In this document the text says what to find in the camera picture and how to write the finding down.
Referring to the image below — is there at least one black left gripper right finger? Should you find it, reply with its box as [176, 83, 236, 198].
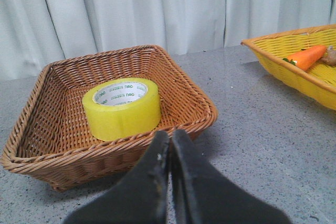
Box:
[172, 130, 291, 223]

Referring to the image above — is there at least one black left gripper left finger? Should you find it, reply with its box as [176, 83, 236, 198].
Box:
[64, 131, 170, 223]

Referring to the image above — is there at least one yellow packing tape roll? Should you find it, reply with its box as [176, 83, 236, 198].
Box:
[82, 78, 161, 141]

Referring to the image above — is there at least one brown wicker basket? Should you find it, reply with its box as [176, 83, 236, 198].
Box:
[1, 45, 218, 191]

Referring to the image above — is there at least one yellow woven plastic basket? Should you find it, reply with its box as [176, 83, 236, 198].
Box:
[241, 24, 335, 110]

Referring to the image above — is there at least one orange toy carrot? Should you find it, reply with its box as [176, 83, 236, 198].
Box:
[283, 45, 327, 71]

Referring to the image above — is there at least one brown ginger root toy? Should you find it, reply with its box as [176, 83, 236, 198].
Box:
[321, 46, 336, 66]

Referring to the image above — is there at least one white pleated curtain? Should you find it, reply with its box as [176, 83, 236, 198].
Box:
[1, 0, 335, 81]

